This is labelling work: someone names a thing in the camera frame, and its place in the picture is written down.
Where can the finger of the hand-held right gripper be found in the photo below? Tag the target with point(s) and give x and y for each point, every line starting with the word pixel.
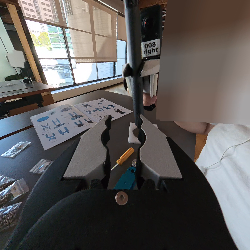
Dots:
pixel 126 83
pixel 151 67

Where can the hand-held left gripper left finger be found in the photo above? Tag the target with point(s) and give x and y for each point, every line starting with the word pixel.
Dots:
pixel 87 154

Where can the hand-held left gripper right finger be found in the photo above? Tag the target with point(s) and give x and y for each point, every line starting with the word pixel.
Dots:
pixel 160 154

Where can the long black metal rod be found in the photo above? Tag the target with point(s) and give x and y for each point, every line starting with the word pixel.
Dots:
pixel 134 58

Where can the blue metal bracket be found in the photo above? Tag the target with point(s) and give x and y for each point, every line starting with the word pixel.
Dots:
pixel 125 179

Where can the person's right forearm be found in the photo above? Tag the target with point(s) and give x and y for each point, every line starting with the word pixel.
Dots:
pixel 191 127

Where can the dark grey desk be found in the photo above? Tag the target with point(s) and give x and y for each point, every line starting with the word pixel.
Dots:
pixel 17 167

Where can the person's right hand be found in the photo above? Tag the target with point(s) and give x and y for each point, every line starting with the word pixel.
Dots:
pixel 149 100

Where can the round metal servo disc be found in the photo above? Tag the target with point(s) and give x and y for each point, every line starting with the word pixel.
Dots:
pixel 133 163

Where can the beige roller blind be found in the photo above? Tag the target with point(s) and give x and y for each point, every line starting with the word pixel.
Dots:
pixel 91 35
pixel 122 27

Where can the white foam piece with hole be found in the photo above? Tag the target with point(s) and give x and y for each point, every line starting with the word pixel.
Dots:
pixel 131 140

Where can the open instruction booklet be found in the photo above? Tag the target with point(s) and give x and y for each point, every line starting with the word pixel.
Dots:
pixel 58 125

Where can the small clear plastic parts bag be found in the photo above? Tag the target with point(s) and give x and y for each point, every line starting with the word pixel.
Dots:
pixel 41 166
pixel 15 149
pixel 5 182
pixel 9 214
pixel 13 192

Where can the large window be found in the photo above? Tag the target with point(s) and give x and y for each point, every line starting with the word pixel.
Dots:
pixel 58 68

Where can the person's white shirt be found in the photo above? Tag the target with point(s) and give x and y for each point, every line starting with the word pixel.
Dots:
pixel 230 185

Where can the dark side table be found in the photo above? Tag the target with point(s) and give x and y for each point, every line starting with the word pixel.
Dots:
pixel 23 88

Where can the small black device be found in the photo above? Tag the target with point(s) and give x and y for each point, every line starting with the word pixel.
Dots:
pixel 27 80

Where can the wooden post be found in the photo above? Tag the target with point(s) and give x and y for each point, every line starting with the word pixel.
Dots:
pixel 21 39

